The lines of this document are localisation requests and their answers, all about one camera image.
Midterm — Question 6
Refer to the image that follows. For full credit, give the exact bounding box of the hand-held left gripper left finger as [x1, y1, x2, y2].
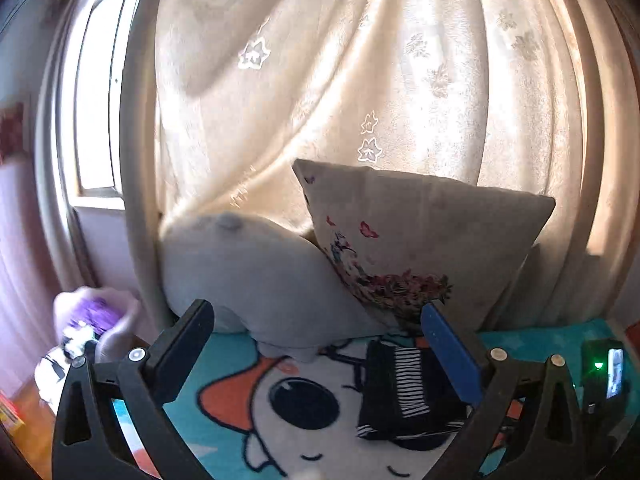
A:
[51, 299, 216, 480]

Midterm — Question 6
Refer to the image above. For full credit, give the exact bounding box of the purple and white plush toy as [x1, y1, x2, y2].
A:
[35, 285, 145, 403]

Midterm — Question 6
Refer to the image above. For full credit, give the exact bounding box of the cream floral cushion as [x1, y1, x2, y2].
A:
[292, 158, 557, 335]

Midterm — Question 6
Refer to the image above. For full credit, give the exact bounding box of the beige patterned curtain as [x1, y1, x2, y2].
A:
[150, 0, 626, 323]

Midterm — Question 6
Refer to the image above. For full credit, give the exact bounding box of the grey plush pillow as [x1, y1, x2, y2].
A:
[161, 212, 397, 363]

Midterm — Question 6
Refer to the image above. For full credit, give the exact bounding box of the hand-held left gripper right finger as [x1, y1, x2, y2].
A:
[421, 301, 587, 480]

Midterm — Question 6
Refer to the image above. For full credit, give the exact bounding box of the navy striped frog shirt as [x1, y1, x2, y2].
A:
[356, 341, 475, 452]

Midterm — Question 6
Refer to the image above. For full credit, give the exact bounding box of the window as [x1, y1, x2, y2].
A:
[60, 0, 153, 211]

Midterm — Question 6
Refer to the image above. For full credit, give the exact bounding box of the teal cartoon printed blanket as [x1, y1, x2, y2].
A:
[112, 317, 626, 480]

